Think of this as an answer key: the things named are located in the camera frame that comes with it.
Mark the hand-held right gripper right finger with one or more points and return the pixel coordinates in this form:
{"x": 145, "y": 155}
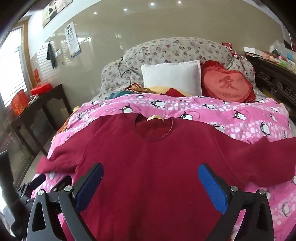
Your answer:
{"x": 212, "y": 187}

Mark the pink penguin print blanket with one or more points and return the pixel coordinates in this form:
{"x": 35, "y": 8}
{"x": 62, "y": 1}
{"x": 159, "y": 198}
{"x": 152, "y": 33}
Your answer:
{"x": 208, "y": 111}

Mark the striped colourful cloth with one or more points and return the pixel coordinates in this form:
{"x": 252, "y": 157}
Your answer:
{"x": 134, "y": 88}

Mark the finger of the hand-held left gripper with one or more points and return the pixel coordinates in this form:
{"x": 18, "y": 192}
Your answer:
{"x": 64, "y": 183}
{"x": 37, "y": 182}

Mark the red patterned cloth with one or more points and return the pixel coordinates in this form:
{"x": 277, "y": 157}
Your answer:
{"x": 232, "y": 49}

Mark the white flat box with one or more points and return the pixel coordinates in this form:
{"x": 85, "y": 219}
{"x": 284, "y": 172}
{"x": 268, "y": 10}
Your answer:
{"x": 253, "y": 51}

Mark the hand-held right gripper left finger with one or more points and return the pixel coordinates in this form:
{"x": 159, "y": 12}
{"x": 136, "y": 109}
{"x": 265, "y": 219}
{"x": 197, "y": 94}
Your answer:
{"x": 90, "y": 185}

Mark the teal cloth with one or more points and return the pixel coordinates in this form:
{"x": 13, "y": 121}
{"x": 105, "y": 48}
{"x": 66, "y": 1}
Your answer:
{"x": 120, "y": 94}

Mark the yellow cloth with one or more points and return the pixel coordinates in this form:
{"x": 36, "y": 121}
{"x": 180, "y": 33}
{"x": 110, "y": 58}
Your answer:
{"x": 159, "y": 90}

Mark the framed wall poster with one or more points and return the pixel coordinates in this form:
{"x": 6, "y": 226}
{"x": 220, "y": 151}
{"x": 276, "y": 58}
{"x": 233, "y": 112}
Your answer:
{"x": 54, "y": 10}

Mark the dark hanging cloth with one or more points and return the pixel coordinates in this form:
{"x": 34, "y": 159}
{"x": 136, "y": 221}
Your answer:
{"x": 51, "y": 55}

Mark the dark wooden side table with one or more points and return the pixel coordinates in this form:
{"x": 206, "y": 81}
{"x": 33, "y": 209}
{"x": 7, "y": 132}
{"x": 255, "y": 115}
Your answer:
{"x": 53, "y": 92}

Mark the pile of colourful small things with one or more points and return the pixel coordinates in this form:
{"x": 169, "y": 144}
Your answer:
{"x": 281, "y": 55}

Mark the floral quilt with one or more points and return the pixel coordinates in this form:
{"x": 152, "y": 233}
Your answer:
{"x": 166, "y": 48}

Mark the eye chart wall poster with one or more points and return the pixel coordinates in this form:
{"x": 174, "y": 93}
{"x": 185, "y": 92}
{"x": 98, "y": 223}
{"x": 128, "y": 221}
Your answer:
{"x": 72, "y": 39}

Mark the red gift box gold print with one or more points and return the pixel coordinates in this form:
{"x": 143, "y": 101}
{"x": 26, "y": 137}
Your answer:
{"x": 20, "y": 102}

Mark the white pillow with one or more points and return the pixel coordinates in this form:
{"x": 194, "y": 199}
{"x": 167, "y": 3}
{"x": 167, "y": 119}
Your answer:
{"x": 171, "y": 76}

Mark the red heart-shaped cushion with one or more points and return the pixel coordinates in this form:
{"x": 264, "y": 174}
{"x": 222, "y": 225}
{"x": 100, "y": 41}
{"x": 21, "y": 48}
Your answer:
{"x": 226, "y": 85}

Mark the dark carved wooden cabinet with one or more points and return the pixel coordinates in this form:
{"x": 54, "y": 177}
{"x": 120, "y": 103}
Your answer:
{"x": 275, "y": 76}

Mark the dark red sweater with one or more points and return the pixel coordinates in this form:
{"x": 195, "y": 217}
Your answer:
{"x": 150, "y": 173}

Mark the red flat box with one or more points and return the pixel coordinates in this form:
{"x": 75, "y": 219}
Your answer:
{"x": 41, "y": 88}

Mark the window with blinds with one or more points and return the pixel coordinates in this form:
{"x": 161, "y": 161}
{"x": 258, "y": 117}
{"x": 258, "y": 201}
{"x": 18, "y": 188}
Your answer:
{"x": 11, "y": 69}

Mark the red wall sticker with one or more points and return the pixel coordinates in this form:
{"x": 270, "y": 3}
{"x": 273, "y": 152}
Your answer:
{"x": 37, "y": 76}

